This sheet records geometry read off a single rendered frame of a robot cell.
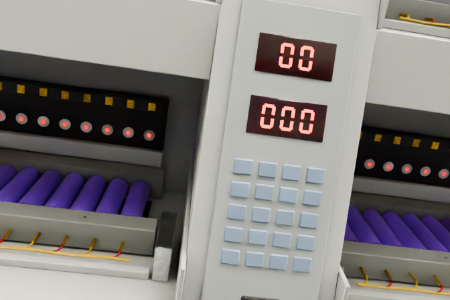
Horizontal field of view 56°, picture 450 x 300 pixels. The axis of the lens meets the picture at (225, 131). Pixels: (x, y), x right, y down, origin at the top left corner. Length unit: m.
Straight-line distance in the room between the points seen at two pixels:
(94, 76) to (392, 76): 0.30
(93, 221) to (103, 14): 0.16
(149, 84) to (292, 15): 0.23
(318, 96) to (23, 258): 0.23
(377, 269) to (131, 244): 0.19
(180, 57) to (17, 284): 0.18
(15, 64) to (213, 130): 0.28
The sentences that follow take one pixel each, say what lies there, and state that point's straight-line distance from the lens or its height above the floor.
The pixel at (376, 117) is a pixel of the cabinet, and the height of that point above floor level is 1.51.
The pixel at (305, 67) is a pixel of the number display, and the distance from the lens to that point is 0.25.
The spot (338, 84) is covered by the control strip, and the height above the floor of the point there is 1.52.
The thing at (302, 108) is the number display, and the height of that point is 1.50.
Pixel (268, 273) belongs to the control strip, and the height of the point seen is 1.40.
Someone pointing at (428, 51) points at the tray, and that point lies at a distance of 0.29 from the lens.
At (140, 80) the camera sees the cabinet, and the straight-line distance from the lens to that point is 0.45.
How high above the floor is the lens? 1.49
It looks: 3 degrees down
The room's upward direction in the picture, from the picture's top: 8 degrees clockwise
